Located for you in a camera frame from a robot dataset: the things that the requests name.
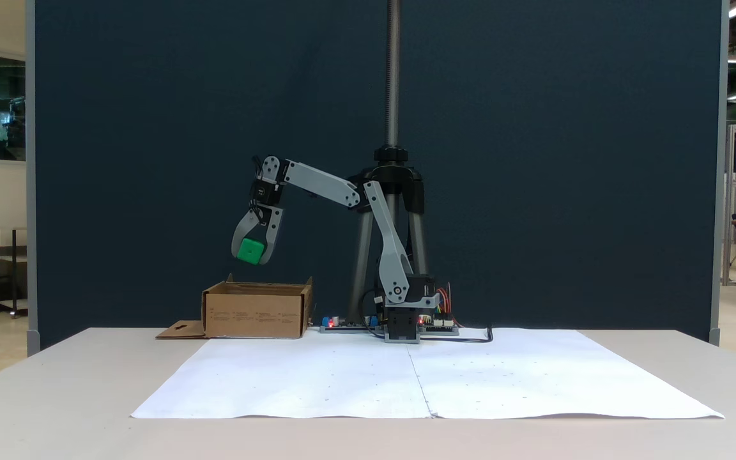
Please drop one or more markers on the framed wall window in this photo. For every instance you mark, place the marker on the framed wall window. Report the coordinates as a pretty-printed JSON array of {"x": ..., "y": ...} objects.
[{"x": 7, "y": 108}]

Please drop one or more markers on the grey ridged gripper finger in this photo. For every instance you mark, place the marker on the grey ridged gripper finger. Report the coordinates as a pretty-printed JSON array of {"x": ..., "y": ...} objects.
[{"x": 243, "y": 231}]

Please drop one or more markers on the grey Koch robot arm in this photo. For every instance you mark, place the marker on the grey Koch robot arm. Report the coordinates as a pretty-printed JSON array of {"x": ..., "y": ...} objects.
[{"x": 393, "y": 255}]

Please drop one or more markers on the green dice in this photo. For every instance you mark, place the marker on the green dice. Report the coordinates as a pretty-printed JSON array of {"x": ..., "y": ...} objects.
[{"x": 250, "y": 252}]

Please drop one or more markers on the dark blue partition panel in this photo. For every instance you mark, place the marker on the dark blue partition panel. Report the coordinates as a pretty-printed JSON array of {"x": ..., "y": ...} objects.
[{"x": 151, "y": 128}]

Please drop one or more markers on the black camera tripod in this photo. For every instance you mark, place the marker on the black camera tripod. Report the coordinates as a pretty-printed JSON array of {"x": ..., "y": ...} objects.
[{"x": 393, "y": 76}]

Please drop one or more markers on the blue circuit board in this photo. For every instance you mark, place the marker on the blue circuit board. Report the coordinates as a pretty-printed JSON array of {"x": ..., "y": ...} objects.
[{"x": 349, "y": 324}]

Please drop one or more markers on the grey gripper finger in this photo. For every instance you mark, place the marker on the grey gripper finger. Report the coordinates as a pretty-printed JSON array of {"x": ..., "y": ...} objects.
[{"x": 275, "y": 239}]

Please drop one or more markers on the black shelf cart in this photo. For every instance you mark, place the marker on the black shelf cart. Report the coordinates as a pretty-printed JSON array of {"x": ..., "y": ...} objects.
[{"x": 4, "y": 281}]

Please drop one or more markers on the brown cardboard box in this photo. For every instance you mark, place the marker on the brown cardboard box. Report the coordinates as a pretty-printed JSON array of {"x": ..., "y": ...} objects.
[{"x": 253, "y": 313}]

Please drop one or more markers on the white paper sheet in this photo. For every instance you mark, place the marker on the white paper sheet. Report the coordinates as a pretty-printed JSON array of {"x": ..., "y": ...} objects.
[
  {"x": 266, "y": 383},
  {"x": 566, "y": 377}
]

